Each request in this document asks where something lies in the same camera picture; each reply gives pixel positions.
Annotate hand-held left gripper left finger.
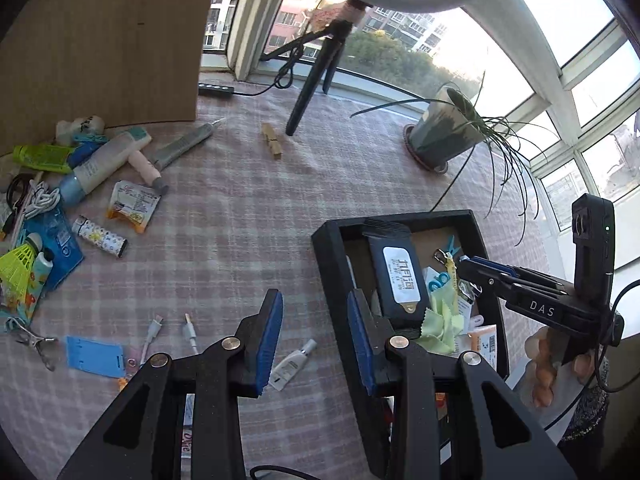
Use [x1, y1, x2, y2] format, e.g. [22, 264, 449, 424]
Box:
[57, 288, 284, 480]

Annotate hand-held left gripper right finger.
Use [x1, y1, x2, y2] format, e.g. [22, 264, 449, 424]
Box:
[346, 288, 578, 480]

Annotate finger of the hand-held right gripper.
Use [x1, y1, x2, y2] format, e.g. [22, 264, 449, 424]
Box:
[457, 259, 563, 302]
[470, 256, 568, 293]

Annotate black zip pouch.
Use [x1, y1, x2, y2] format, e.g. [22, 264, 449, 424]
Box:
[361, 222, 432, 333]

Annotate black tray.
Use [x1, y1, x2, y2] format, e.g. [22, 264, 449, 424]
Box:
[311, 209, 511, 478]

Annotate person's right hand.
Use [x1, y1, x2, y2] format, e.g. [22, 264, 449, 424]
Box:
[525, 327, 598, 409]

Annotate small white tube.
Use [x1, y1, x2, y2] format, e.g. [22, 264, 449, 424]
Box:
[267, 338, 318, 392]

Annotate light green cloth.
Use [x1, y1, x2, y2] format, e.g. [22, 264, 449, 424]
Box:
[414, 290, 468, 358]

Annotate orange snack packet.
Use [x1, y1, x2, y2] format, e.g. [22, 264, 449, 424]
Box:
[467, 324, 499, 373]

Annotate white printed tube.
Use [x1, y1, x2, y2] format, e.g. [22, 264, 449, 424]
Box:
[180, 392, 197, 461]

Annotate potted plant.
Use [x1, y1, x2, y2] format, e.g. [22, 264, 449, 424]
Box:
[350, 72, 558, 241]

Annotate blue card holder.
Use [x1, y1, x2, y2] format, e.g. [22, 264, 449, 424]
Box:
[66, 335, 126, 376]

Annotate white orange creamer packet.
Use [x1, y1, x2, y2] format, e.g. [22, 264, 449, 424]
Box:
[106, 180, 162, 234]

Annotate white patterned lighter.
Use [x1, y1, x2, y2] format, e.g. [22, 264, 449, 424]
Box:
[71, 215, 128, 259]

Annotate wooden clothespin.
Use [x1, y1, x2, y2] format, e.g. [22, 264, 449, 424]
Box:
[261, 122, 285, 161]

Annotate pink tube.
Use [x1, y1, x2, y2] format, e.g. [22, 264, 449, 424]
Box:
[127, 150, 169, 195]

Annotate blue printed packet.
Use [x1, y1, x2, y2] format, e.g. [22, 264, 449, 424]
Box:
[22, 202, 86, 292]

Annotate large metal clip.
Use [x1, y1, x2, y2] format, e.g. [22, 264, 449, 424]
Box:
[5, 317, 60, 372]

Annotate white tube grey cap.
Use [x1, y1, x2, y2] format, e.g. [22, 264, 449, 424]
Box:
[30, 247, 56, 286]

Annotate orange printed card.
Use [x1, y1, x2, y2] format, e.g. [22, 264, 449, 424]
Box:
[0, 260, 53, 333]

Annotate white tube blue cap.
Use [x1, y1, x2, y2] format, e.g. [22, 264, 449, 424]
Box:
[59, 127, 152, 205]

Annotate black tripod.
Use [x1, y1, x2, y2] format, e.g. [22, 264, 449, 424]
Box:
[262, 2, 373, 137]

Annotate yellow-green plastic shuttlecock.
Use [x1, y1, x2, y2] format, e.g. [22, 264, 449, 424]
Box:
[0, 237, 45, 297]

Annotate white plastic bag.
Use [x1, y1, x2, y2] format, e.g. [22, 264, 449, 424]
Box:
[55, 116, 106, 145]

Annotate plywood board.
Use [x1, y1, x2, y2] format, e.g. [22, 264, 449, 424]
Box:
[0, 0, 226, 156]

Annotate white charging cable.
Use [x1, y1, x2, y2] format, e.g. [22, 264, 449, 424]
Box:
[182, 312, 201, 356]

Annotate thin black cable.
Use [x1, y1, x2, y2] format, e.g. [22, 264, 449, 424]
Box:
[232, 55, 306, 97]

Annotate black cable controller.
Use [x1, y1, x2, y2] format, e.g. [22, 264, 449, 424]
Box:
[198, 82, 236, 100]

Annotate coiled white cable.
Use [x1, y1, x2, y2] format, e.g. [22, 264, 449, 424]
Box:
[12, 177, 62, 241]

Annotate coiled black cable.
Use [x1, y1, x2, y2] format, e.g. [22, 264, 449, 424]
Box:
[5, 172, 46, 211]

